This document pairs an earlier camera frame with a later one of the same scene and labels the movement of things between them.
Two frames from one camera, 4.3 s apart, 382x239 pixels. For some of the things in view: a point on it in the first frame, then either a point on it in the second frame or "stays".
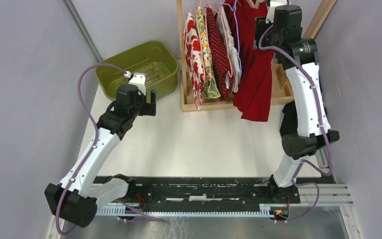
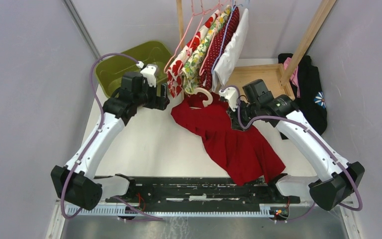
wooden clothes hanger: (257, 3) to (205, 102)
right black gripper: (260, 23) to (235, 119)
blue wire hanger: (234, 10) to (226, 37)
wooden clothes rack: (280, 89) stays
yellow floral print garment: (210, 90) to (191, 71)
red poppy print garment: (194, 59) to (175, 77)
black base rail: (239, 190) stays
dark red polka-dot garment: (219, 54) to (228, 27)
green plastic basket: (155, 59) stays
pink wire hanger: (221, 15) to (219, 6)
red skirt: (253, 92) to (243, 151)
